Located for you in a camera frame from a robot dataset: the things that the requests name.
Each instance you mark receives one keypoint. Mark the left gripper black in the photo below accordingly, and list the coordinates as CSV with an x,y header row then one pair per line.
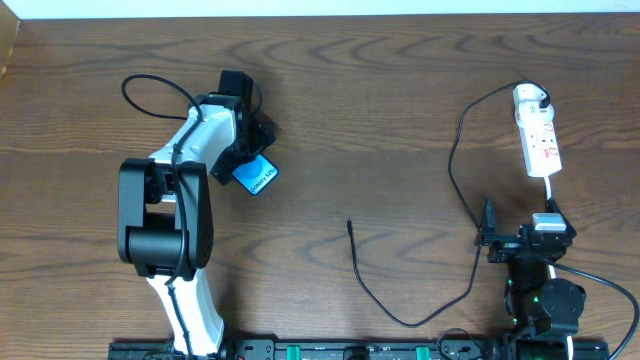
x,y
248,151

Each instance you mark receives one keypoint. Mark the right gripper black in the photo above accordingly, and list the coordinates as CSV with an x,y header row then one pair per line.
x,y
509,240

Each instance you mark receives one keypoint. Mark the blue Galaxy smartphone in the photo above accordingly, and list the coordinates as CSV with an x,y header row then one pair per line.
x,y
256,175

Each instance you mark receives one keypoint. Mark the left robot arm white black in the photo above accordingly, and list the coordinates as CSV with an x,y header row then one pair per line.
x,y
165,222

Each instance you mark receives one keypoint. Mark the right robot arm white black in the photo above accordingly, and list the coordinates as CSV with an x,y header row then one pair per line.
x,y
545,308

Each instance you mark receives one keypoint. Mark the white charger adapter plug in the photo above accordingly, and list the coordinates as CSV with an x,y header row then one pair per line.
x,y
530,92

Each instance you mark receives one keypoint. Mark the white power strip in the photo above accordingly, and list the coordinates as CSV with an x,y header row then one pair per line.
x,y
538,138

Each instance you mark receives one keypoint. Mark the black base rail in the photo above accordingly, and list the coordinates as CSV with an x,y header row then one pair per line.
x,y
264,349

